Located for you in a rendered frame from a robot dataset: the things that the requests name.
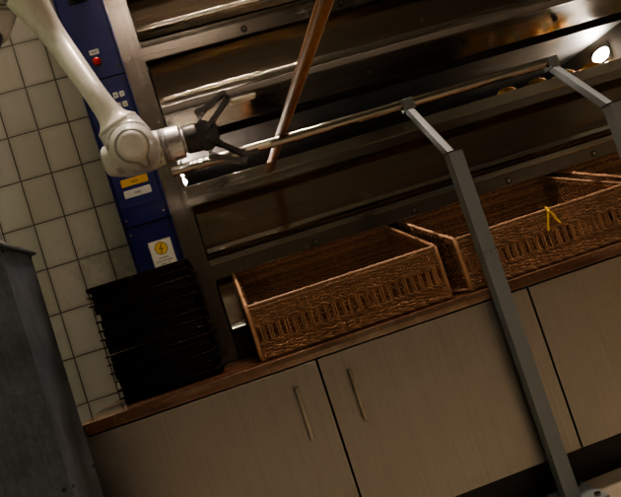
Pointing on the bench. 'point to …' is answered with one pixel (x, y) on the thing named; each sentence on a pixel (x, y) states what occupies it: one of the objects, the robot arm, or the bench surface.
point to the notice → (162, 251)
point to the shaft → (303, 67)
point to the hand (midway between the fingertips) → (258, 120)
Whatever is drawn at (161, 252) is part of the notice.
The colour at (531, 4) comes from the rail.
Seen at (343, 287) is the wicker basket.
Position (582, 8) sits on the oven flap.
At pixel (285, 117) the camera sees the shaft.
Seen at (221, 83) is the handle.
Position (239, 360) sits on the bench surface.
